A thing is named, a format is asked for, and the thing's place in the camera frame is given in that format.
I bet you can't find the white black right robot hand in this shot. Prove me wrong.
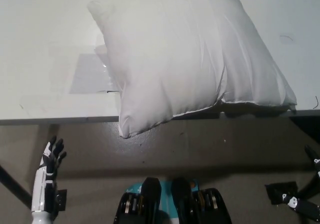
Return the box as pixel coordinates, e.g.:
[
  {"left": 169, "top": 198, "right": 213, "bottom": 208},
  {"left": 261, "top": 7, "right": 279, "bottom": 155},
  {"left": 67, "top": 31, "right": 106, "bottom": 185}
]
[{"left": 281, "top": 144, "right": 320, "bottom": 221}]

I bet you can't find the black diagonal table leg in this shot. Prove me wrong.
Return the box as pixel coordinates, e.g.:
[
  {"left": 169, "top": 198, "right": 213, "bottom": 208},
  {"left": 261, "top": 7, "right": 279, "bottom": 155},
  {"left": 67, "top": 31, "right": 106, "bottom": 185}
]
[
  {"left": 297, "top": 170, "right": 320, "bottom": 201},
  {"left": 0, "top": 156, "right": 34, "bottom": 210}
]

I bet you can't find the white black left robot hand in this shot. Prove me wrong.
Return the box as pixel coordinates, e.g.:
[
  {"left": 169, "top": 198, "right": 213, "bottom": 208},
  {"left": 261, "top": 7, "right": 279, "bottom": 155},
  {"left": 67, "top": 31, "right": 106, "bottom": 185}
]
[{"left": 30, "top": 135, "right": 68, "bottom": 224}]

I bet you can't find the black table foot plate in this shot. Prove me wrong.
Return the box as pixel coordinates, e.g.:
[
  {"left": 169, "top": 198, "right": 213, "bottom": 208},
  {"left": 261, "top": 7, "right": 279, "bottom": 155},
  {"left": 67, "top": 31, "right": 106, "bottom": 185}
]
[
  {"left": 264, "top": 181, "right": 299, "bottom": 206},
  {"left": 53, "top": 188, "right": 68, "bottom": 213}
]

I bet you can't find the white square pillow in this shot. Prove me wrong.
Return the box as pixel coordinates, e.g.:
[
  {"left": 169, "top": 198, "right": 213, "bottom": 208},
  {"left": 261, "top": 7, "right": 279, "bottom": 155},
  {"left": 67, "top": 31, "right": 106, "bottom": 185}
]
[{"left": 86, "top": 0, "right": 298, "bottom": 140}]

